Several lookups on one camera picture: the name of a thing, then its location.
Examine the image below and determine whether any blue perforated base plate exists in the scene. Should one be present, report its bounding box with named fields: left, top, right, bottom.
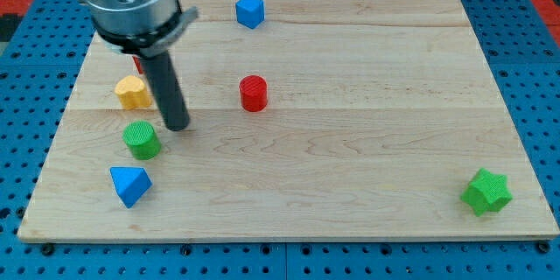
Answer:
left=1, top=0, right=559, bottom=279

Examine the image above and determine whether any red block behind rod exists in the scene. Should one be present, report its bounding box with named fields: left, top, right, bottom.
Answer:
left=132, top=56, right=144, bottom=75

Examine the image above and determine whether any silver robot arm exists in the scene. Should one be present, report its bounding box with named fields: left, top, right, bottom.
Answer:
left=78, top=0, right=199, bottom=131

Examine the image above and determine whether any blue triangular block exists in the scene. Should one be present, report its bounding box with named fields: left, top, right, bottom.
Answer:
left=109, top=166, right=152, bottom=208

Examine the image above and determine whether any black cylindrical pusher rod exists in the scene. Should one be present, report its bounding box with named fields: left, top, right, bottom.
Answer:
left=140, top=52, right=190, bottom=131

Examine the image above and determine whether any blue cube block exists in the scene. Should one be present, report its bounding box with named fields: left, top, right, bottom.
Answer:
left=235, top=0, right=265, bottom=29

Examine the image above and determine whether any green star block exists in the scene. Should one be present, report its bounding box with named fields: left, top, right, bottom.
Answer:
left=460, top=168, right=513, bottom=217

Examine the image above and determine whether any green cylinder block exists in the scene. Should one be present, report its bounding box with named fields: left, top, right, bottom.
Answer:
left=122, top=121, right=161, bottom=160

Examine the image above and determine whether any red cylinder block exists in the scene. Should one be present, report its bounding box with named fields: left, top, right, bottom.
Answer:
left=239, top=75, right=268, bottom=112

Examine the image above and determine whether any yellow heart block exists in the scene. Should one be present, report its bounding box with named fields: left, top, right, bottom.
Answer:
left=114, top=75, right=152, bottom=110

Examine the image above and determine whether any wooden board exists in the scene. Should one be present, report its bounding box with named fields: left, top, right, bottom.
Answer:
left=18, top=0, right=559, bottom=243

